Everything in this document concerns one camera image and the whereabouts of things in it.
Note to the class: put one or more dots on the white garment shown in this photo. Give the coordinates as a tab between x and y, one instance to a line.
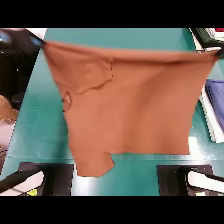
210	125

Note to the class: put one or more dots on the orange-brown T-shirt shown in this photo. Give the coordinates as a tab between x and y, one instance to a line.
133	110

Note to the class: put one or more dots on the blue garment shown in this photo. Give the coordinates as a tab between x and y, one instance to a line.
216	98

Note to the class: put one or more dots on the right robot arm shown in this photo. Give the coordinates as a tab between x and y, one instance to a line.
204	182

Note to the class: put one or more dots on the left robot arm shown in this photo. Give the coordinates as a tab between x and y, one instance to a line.
20	177

